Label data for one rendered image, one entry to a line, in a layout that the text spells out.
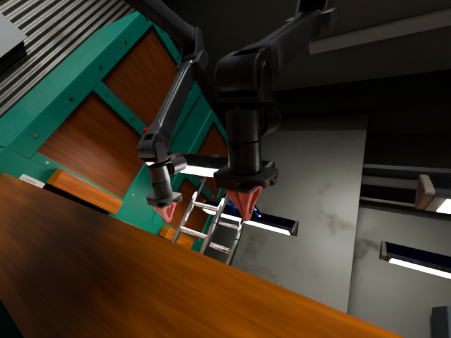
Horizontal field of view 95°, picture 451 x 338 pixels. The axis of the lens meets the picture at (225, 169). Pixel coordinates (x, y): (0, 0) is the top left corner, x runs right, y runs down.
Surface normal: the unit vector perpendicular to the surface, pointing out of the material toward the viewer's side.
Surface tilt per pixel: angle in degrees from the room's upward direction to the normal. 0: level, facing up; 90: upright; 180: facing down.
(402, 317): 90
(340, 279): 90
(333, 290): 90
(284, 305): 90
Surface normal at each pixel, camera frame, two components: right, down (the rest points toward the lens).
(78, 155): 0.84, 0.11
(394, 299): -0.43, -0.54
